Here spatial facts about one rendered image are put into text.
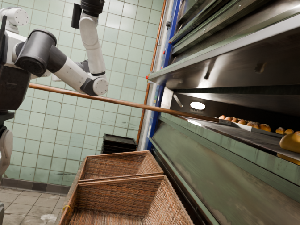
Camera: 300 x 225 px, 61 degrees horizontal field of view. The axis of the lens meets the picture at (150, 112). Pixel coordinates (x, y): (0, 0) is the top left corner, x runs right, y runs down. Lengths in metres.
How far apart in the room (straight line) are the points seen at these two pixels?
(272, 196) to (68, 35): 2.65
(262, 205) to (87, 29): 0.85
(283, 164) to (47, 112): 2.64
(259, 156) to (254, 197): 0.11
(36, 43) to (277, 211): 0.90
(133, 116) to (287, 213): 2.43
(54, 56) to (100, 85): 0.23
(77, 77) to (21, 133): 2.08
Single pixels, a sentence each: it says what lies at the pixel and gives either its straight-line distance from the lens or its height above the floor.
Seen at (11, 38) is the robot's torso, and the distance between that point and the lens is 1.10.
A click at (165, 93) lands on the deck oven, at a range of 2.04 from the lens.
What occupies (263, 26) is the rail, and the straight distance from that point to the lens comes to 0.54.
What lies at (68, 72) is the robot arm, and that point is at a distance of 1.07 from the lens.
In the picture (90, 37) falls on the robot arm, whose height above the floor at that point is 1.45.
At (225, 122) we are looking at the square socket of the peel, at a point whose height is 1.20.
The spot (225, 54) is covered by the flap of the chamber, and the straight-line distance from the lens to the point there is 0.66.
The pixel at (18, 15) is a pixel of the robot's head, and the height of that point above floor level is 1.48.
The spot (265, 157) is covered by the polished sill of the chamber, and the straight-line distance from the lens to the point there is 0.69.
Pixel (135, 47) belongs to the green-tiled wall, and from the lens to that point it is 2.95.
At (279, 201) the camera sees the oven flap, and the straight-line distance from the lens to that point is 0.68.
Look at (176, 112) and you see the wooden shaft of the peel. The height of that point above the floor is 1.20.
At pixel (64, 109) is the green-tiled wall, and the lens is 2.96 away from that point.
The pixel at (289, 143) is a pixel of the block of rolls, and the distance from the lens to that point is 0.88.
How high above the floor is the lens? 1.25
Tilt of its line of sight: 3 degrees down
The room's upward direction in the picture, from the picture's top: 11 degrees clockwise
